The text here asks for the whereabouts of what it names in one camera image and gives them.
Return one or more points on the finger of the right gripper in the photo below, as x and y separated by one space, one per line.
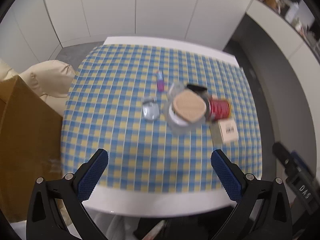
283 155

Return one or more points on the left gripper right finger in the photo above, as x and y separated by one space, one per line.
262 208

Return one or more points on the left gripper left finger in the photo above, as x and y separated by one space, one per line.
44 219

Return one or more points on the blue purple small bottle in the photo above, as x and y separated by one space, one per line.
160 81

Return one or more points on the white small carton box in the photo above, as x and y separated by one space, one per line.
224 131

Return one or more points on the red cylindrical can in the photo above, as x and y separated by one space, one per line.
218 109

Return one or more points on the brown cardboard box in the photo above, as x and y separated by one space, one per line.
30 146

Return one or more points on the beige powder puff pack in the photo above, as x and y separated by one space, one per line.
184 109

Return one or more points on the cream padded armchair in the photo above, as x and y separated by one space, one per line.
50 80

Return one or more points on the blue yellow checkered tablecloth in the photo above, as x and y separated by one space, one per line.
104 110

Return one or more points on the round silver compact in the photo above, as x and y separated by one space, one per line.
150 109

